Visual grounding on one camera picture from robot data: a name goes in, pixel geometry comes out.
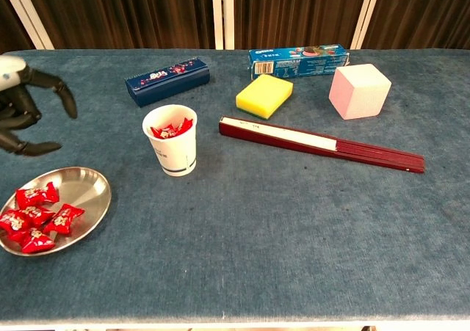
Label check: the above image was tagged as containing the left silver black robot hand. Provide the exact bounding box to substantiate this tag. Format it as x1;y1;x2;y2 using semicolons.
0;54;79;158

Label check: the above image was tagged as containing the round silver metal plate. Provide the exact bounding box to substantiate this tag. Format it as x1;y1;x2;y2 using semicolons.
0;167;112;257

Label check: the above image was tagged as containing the dark blue rectangular box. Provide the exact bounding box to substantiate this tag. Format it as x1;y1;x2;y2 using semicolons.
123;56;212;108

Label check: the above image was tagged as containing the white paper cup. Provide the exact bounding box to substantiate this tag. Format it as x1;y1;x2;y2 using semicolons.
142;103;198;177

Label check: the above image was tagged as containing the dark brown curtain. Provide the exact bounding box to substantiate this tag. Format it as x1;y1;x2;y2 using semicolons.
20;0;216;50
361;0;470;50
234;0;372;50
0;0;37;55

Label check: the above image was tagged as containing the yellow sponge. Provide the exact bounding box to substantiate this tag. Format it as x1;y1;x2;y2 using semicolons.
235;74;294;120

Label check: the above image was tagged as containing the blue Oreo cookie box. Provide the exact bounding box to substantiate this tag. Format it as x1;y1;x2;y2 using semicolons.
248;43;350;81

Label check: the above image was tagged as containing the blue felt table cover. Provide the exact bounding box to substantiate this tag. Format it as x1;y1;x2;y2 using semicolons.
0;48;470;324

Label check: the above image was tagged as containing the dark red folded fan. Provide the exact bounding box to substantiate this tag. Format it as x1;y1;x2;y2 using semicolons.
218;116;426;175

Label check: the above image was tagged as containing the pink foam cube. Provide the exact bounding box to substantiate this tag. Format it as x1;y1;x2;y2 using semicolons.
328;63;392;121

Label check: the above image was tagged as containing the white frame post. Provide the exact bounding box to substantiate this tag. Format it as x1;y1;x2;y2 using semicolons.
223;0;236;50
350;0;386;50
0;0;55;50
211;0;225;50

